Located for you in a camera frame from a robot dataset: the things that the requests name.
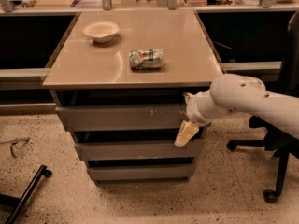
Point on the black metal stand leg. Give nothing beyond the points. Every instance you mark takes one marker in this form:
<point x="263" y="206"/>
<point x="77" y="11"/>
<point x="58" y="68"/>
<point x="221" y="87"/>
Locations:
<point x="13" y="204"/>

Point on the black office chair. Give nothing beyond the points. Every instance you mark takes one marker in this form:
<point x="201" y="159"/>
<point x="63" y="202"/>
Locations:
<point x="282" y="135"/>

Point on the white paper bowl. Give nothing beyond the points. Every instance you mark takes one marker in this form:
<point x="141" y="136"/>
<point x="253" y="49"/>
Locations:
<point x="101" y="31"/>

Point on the grey drawer cabinet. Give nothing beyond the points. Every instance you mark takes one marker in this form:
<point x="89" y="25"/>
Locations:
<point x="87" y="73"/>

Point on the grey middle drawer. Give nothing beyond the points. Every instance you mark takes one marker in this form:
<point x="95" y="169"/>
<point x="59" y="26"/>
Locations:
<point x="136" y="150"/>

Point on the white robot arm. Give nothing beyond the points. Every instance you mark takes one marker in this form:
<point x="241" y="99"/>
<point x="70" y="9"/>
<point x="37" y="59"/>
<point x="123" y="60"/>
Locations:
<point x="231" y="93"/>

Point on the grey top drawer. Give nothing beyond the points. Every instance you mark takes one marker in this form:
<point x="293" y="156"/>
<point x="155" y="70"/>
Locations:
<point x="121" y="117"/>

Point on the crumpled chip bag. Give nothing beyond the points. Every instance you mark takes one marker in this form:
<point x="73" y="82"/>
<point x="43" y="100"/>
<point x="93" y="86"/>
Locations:
<point x="146" y="59"/>

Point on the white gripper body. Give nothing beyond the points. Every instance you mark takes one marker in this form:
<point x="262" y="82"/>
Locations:
<point x="193" y="110"/>

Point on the grey bottom drawer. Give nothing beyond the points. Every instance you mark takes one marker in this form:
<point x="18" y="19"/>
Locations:
<point x="141" y="172"/>

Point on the grey drawer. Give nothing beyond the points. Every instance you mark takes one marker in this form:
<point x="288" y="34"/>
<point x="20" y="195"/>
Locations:
<point x="136" y="150"/>
<point x="141" y="172"/>
<point x="121" y="117"/>

